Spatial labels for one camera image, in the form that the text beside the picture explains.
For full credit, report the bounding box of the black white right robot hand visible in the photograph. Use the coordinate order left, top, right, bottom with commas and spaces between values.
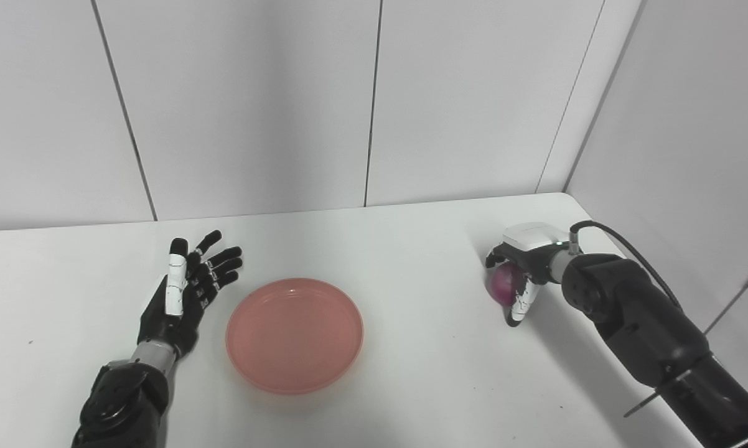
485, 222, 571, 328

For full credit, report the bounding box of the purple red onion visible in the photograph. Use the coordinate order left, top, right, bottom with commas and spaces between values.
490, 262, 527, 306

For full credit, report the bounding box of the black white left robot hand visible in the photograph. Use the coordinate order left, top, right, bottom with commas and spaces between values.
137, 230, 244, 358

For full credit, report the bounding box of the pink round plate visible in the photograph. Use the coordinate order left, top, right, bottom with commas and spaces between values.
225, 278, 365, 395

